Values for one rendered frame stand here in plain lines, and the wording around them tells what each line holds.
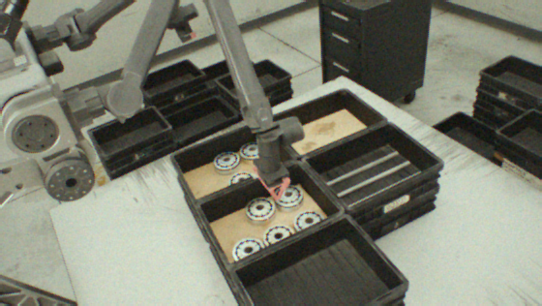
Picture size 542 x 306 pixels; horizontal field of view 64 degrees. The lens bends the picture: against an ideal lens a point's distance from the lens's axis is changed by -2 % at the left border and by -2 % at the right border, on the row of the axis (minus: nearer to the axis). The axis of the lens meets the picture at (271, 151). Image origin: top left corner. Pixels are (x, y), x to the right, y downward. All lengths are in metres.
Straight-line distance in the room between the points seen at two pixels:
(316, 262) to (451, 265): 0.46
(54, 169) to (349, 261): 0.90
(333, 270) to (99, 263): 0.86
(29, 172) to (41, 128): 0.48
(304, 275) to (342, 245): 0.16
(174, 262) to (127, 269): 0.17
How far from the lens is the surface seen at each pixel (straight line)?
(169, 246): 1.70
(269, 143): 1.13
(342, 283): 1.35
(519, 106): 2.74
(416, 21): 3.15
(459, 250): 1.63
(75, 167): 1.39
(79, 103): 1.05
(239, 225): 1.52
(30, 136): 1.06
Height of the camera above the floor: 1.95
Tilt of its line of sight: 39 degrees down
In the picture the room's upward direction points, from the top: 8 degrees counter-clockwise
